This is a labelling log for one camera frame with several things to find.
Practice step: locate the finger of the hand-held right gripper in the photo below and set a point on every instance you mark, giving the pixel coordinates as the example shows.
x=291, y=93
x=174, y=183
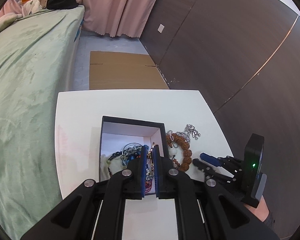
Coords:
x=210, y=158
x=201, y=165

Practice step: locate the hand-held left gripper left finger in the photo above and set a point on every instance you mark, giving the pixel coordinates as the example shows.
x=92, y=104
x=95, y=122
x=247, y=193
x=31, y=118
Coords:
x=143, y=172

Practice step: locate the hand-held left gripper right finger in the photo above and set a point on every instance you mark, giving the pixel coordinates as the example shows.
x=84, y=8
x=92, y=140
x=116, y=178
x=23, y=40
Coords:
x=158, y=175

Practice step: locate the white organza pouch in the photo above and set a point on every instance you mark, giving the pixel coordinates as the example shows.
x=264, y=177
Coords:
x=106, y=166

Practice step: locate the black gift box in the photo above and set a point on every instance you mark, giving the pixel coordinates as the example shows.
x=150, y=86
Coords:
x=130, y=132

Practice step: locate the person's right forearm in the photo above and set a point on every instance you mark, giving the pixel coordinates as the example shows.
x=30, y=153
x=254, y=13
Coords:
x=261, y=211

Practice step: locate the white stone pendant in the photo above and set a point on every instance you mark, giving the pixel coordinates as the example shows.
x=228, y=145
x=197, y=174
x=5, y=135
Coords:
x=173, y=153

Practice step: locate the white square table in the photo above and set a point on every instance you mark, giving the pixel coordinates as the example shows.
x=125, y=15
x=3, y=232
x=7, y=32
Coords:
x=140, y=102

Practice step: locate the flat cardboard sheet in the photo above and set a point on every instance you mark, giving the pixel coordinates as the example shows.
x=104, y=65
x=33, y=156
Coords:
x=125, y=70

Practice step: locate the dark brown wardrobe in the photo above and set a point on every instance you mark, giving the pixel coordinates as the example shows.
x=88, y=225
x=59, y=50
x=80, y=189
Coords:
x=227, y=55

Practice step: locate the bed with green sheet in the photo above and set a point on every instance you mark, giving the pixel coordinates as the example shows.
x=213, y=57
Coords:
x=27, y=80

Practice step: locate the cartoon printed bedsheet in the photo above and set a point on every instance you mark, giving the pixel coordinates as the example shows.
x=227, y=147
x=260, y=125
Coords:
x=78, y=32

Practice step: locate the wide pink curtain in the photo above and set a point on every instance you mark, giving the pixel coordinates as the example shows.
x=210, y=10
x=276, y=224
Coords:
x=110, y=5

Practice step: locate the floral pillow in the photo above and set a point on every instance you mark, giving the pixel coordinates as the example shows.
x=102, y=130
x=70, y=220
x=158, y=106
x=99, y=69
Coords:
x=35, y=6

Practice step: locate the beige plush pillow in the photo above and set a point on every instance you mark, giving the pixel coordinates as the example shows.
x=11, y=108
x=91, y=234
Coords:
x=3, y=22

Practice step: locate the narrow pink curtain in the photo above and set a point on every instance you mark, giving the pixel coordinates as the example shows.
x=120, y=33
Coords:
x=11, y=8

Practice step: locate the white wall switch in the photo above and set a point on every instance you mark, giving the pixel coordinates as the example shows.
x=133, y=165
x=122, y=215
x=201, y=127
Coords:
x=161, y=28

